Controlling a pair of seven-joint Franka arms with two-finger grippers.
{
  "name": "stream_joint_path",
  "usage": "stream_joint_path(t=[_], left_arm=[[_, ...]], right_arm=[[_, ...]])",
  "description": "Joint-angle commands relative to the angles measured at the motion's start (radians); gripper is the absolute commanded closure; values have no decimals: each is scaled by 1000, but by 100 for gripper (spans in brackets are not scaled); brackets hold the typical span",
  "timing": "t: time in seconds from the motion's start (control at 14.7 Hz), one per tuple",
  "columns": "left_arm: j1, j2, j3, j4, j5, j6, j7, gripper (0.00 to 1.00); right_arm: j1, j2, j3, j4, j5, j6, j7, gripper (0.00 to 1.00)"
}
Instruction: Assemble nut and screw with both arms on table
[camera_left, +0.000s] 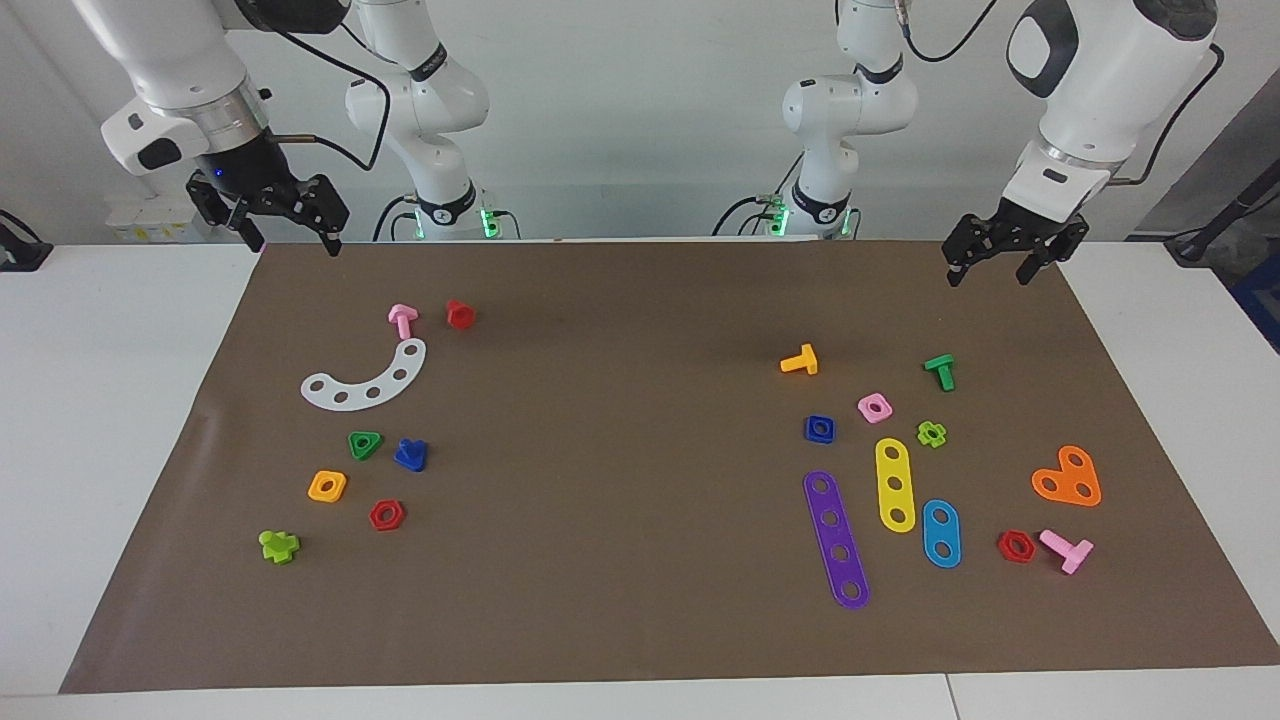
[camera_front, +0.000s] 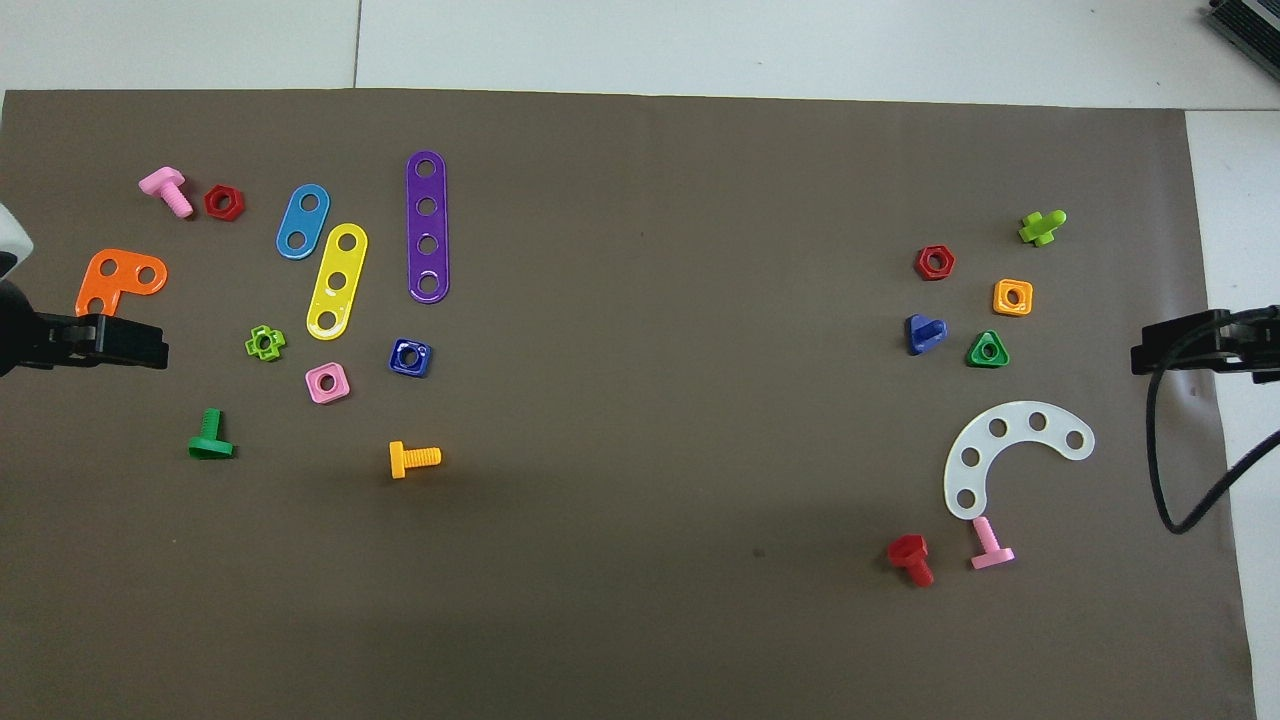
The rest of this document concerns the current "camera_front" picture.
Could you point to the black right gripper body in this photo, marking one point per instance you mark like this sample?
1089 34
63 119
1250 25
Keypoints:
1245 340

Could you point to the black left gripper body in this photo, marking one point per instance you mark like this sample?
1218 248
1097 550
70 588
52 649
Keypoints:
40 340

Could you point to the blue plastic screw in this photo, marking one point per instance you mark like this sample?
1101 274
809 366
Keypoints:
920 335

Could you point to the blue square plastic nut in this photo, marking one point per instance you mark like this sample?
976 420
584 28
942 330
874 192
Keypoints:
420 368

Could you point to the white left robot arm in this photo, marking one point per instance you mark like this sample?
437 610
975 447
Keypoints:
10 240

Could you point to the green plastic screw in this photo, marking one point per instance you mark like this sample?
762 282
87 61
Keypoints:
211 425

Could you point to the light green cross nut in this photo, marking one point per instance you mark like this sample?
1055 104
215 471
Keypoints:
253 343

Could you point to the orange square plastic nut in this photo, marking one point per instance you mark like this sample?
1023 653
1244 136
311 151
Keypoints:
1025 308

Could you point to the red hexagonal plastic nut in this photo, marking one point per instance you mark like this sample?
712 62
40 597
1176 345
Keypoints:
922 262
211 203

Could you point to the pink plastic screw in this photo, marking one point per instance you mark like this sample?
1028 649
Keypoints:
992 557
165 185

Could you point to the light green cross-head screw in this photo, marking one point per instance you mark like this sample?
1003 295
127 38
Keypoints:
1040 230

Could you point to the pink square plastic nut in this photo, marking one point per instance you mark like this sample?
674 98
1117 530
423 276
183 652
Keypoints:
314 392

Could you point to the green triangular plastic nut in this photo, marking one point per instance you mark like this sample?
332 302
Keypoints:
975 360

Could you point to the yellow plastic screw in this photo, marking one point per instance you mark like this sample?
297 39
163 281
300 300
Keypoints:
420 457

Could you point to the red hex-head plastic screw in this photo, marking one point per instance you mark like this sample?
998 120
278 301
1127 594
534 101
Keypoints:
908 550

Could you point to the orange angled three-hole plate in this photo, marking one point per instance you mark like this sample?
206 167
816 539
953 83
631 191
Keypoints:
127 272

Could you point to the white curved five-hole plate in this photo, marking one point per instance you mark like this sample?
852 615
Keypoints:
1017 422

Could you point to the blue two-hole plate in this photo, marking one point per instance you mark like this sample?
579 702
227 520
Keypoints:
302 220

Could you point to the yellow three-hole plate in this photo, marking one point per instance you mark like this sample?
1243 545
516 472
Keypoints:
342 262

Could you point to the black ribbed device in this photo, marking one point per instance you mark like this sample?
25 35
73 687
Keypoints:
1250 25

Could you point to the purple four-hole plate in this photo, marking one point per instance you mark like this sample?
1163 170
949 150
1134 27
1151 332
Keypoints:
427 225

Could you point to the brown table mat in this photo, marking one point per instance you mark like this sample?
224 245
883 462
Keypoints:
640 400

